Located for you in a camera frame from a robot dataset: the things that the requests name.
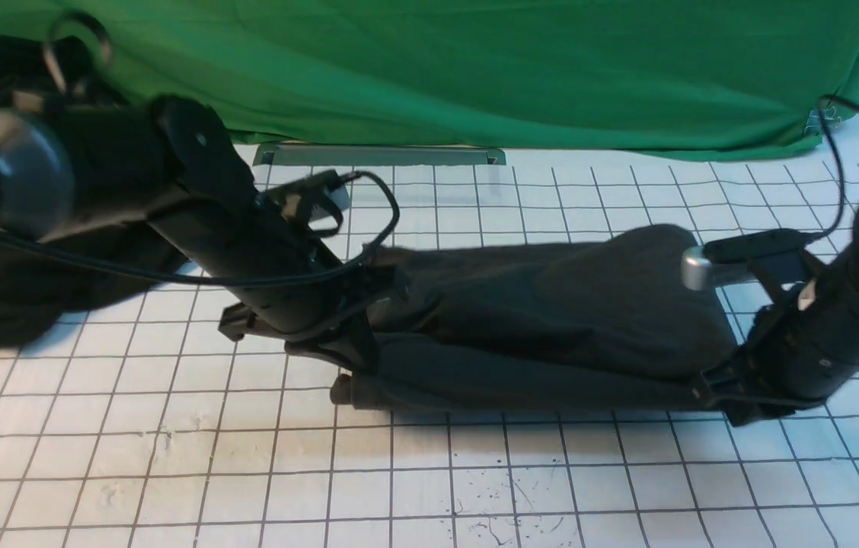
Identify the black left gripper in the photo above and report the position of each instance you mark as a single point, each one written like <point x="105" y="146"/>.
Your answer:
<point x="287" y="287"/>

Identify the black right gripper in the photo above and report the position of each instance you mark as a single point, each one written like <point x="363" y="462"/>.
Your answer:
<point x="794" y="359"/>

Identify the gray long sleeve shirt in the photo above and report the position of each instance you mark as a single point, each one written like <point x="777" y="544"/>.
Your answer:
<point x="553" y="327"/>

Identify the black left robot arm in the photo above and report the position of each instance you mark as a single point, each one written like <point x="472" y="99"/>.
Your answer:
<point x="70" y="169"/>

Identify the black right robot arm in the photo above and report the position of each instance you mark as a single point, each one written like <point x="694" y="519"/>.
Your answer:
<point x="752" y="326"/>

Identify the gray metal bar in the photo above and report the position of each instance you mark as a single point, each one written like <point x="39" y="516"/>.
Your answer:
<point x="301" y="154"/>

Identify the metal binder clip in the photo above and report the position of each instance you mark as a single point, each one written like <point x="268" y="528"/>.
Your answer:
<point x="823" y="119"/>

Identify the green backdrop cloth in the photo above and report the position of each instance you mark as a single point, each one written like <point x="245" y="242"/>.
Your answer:
<point x="691" y="80"/>

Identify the black crumpled cloth pile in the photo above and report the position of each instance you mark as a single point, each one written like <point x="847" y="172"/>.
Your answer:
<point x="35" y="291"/>

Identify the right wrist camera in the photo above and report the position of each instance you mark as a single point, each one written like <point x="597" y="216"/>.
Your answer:
<point x="774" y="257"/>

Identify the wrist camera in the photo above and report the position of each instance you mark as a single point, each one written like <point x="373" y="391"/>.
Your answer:
<point x="313" y="198"/>
<point x="774" y="257"/>

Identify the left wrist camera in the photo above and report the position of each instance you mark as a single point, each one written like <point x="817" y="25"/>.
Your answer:
<point x="313" y="198"/>

